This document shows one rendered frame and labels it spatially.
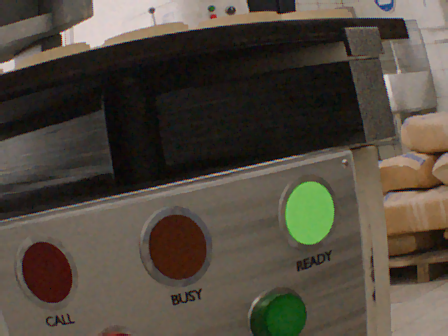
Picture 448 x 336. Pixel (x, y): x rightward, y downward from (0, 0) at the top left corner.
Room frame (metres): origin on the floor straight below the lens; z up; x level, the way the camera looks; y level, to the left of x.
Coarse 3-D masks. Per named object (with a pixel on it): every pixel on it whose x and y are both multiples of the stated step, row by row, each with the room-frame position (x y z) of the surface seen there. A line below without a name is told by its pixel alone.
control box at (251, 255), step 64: (192, 192) 0.57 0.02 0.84; (256, 192) 0.59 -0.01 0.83; (0, 256) 0.50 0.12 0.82; (128, 256) 0.55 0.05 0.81; (256, 256) 0.59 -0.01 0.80; (320, 256) 0.61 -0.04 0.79; (0, 320) 0.50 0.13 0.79; (64, 320) 0.52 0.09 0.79; (128, 320) 0.54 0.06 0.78; (192, 320) 0.56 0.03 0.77; (320, 320) 0.61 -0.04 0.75
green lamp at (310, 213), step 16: (304, 192) 0.60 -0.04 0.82; (320, 192) 0.61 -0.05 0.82; (288, 208) 0.60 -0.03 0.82; (304, 208) 0.60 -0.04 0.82; (320, 208) 0.61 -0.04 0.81; (288, 224) 0.60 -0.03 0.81; (304, 224) 0.60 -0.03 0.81; (320, 224) 0.61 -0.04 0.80; (304, 240) 0.60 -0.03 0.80; (320, 240) 0.61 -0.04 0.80
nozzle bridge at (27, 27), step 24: (0, 0) 1.37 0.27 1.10; (24, 0) 1.39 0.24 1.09; (48, 0) 1.38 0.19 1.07; (72, 0) 1.34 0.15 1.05; (0, 24) 1.37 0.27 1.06; (24, 24) 1.34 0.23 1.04; (48, 24) 1.36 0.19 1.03; (72, 24) 1.37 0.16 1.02; (0, 48) 1.36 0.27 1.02; (24, 48) 1.49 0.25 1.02; (48, 48) 1.43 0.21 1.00
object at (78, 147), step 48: (336, 48) 0.64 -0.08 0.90; (96, 96) 0.89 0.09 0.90; (192, 96) 0.77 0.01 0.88; (240, 96) 0.73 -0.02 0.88; (288, 96) 0.69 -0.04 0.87; (336, 96) 0.65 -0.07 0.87; (384, 96) 0.65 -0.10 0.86; (0, 144) 1.11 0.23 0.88; (48, 144) 0.98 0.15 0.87; (96, 144) 0.90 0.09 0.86; (192, 144) 0.78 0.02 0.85; (240, 144) 0.74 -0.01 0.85; (288, 144) 0.70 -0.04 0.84; (336, 144) 0.66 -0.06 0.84
